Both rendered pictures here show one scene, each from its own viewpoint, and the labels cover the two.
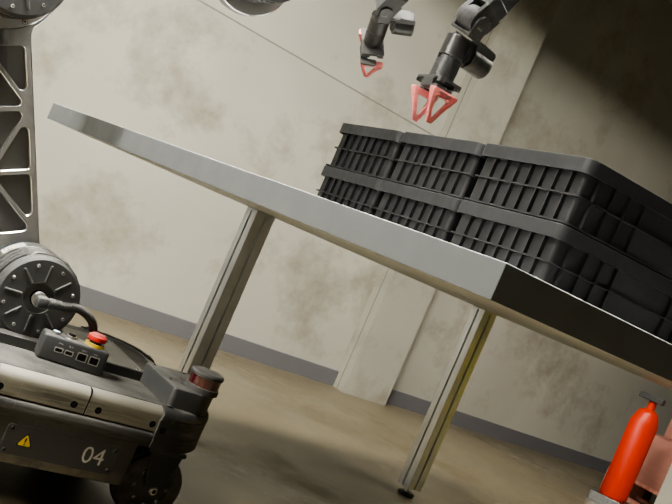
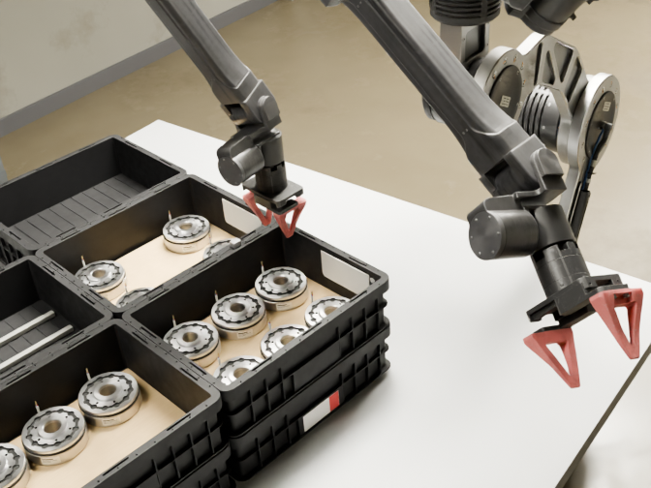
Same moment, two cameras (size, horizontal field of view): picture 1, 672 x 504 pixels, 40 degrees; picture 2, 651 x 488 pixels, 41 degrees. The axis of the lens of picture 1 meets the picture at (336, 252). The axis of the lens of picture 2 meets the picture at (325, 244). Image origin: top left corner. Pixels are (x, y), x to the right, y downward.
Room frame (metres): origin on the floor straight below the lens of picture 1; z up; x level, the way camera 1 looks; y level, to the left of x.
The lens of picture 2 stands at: (3.40, -0.33, 1.91)
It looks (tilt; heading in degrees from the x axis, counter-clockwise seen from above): 35 degrees down; 165
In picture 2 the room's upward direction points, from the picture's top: 5 degrees counter-clockwise
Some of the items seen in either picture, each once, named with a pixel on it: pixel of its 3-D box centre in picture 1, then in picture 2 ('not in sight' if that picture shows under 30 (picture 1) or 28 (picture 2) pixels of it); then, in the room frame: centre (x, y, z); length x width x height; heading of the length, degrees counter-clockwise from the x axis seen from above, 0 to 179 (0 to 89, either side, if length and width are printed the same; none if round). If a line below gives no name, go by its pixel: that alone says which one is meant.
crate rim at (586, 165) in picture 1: (611, 201); (77, 191); (1.63, -0.41, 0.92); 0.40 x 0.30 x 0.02; 118
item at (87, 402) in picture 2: not in sight; (108, 392); (2.23, -0.42, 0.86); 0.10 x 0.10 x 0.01
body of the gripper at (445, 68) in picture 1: (443, 73); (270, 176); (2.05, -0.06, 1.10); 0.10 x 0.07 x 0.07; 27
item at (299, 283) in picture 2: not in sight; (280, 283); (2.05, -0.07, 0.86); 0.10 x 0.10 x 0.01
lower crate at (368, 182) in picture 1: (408, 228); (266, 365); (2.16, -0.13, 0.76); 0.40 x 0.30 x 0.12; 118
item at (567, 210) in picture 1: (599, 227); (83, 210); (1.63, -0.41, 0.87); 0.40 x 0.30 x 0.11; 118
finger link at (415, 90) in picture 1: (425, 102); (282, 213); (2.07, -0.05, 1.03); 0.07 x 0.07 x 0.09; 27
